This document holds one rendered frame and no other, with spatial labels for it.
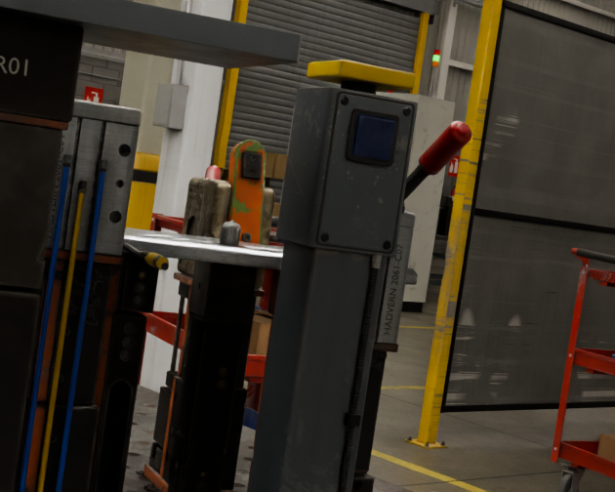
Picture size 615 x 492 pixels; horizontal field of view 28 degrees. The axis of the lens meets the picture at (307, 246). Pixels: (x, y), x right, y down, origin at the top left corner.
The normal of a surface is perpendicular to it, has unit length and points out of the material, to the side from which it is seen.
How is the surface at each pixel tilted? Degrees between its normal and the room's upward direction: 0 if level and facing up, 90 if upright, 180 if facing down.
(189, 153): 90
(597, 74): 88
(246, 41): 90
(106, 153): 90
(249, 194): 78
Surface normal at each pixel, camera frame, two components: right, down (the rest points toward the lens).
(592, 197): 0.67, 0.15
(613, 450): -0.91, -0.11
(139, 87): -0.73, -0.07
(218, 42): 0.39, 0.11
